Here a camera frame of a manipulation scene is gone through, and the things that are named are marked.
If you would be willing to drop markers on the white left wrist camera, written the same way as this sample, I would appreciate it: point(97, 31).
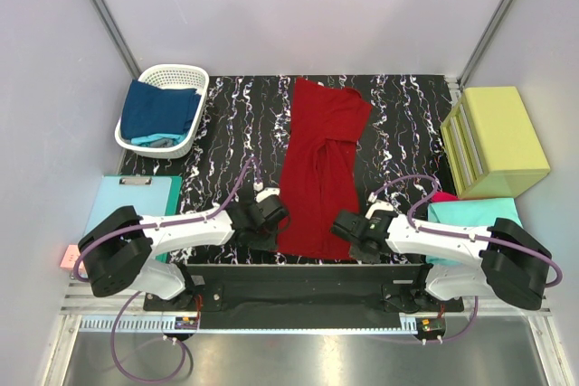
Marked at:
point(261, 192)

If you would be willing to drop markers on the folded magenta t-shirt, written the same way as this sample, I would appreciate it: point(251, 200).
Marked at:
point(444, 197)

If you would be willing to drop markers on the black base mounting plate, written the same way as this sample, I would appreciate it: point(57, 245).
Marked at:
point(303, 298)

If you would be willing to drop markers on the white plastic laundry basket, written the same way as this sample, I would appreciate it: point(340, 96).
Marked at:
point(171, 76)

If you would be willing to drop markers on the light blue t-shirt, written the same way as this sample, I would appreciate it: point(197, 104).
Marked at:
point(162, 140)

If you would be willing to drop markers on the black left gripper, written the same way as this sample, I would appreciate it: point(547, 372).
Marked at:
point(261, 240)

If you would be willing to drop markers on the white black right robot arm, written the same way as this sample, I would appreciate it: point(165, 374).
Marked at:
point(501, 260)

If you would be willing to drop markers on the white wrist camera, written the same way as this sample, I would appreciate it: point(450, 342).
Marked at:
point(379, 205)
point(261, 192)

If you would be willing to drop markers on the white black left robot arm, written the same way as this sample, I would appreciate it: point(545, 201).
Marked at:
point(121, 252)

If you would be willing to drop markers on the yellow drawer box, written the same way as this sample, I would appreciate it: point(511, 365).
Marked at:
point(491, 145)

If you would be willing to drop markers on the pink sponge block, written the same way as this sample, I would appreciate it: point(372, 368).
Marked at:
point(70, 257)

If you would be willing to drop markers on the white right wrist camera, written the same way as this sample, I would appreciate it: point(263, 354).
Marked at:
point(379, 205)

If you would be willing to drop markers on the folded turquoise t-shirt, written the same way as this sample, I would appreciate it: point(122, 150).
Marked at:
point(475, 213)

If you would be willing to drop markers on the navy blue t-shirt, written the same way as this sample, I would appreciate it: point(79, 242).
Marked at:
point(149, 110)

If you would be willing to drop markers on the red t-shirt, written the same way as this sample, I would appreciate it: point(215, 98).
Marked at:
point(317, 178)

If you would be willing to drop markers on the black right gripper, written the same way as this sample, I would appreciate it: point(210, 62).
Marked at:
point(356, 253)

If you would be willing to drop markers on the green clipboard with paper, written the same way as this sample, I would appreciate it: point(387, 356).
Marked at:
point(149, 195)

